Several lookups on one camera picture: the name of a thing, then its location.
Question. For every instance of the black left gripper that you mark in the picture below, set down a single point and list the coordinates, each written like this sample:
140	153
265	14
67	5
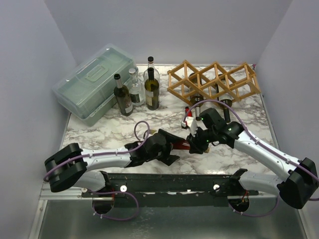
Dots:
167	157

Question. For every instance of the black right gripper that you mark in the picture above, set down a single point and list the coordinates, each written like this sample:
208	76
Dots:
196	140

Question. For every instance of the dark red wine bottle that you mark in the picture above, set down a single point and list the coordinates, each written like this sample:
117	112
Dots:
184	145

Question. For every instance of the green wine bottle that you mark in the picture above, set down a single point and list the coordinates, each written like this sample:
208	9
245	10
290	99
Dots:
152	91

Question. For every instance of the clear glass bottle blue cap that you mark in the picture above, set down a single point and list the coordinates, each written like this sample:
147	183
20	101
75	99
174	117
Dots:
136	88

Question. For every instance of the green bottle Italia label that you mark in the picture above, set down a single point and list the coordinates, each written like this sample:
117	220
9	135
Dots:
123	97

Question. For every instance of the clear flask bottle black cap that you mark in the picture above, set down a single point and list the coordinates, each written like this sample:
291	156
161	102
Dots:
151	65

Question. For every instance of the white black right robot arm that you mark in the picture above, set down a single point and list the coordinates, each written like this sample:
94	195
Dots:
293	179

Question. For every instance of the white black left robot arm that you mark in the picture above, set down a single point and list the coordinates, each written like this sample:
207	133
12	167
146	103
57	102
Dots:
69	165

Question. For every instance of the green bottle front middle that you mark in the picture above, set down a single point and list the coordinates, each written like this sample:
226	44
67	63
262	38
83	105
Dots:
194	99

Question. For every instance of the wooden wine rack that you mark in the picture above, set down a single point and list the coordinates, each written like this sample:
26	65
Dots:
212	81

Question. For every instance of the red black corkscrew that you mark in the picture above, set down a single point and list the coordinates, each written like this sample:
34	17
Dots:
188	112

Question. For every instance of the green plastic toolbox clear lid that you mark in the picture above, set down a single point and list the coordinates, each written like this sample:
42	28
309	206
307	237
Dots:
88	91

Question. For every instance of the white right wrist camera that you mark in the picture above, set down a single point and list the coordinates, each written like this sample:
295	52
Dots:
190	124

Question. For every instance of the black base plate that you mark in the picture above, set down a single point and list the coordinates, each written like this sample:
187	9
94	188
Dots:
164	190

